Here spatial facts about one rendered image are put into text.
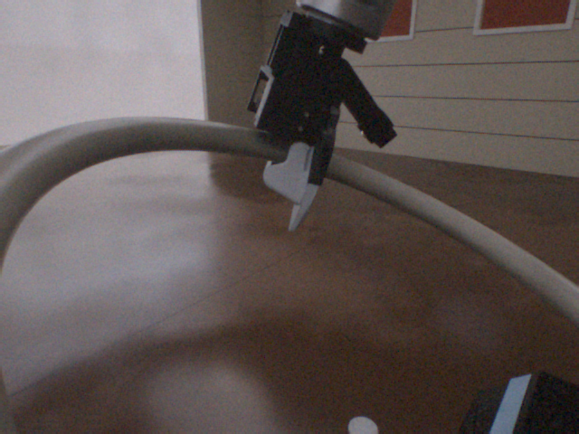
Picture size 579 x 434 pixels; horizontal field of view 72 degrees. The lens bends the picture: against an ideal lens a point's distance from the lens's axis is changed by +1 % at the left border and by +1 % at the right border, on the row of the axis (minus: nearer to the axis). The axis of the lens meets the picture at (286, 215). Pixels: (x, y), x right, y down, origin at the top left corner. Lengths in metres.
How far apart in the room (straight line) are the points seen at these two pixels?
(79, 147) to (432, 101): 6.90
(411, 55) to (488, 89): 1.35
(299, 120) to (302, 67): 0.05
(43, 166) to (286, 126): 0.24
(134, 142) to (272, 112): 0.15
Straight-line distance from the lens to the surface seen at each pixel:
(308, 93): 0.41
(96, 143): 0.29
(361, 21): 0.40
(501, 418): 0.79
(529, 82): 6.72
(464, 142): 6.96
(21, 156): 0.24
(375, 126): 0.46
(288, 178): 0.40
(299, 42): 0.41
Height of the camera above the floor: 1.29
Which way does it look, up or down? 19 degrees down
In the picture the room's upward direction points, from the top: straight up
